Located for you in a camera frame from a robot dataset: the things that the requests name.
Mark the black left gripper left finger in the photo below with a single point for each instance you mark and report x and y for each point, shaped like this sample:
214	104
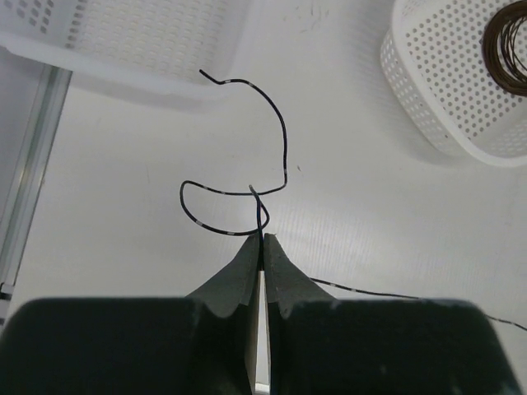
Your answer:
203	343

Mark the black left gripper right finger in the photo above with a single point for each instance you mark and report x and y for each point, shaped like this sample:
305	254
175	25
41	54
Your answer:
319	344

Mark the white basket left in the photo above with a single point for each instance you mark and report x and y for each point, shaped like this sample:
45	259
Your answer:
164	48

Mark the white basket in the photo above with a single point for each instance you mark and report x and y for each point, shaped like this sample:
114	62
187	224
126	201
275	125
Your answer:
431	57
164	48

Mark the white basket middle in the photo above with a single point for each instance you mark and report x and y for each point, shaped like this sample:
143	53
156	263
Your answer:
431	57

